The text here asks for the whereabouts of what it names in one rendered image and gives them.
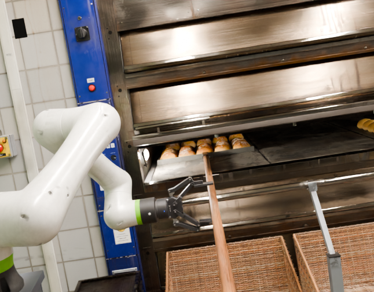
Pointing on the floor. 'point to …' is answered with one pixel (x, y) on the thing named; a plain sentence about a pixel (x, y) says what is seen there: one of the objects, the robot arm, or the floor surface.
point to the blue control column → (83, 46)
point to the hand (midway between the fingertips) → (212, 201)
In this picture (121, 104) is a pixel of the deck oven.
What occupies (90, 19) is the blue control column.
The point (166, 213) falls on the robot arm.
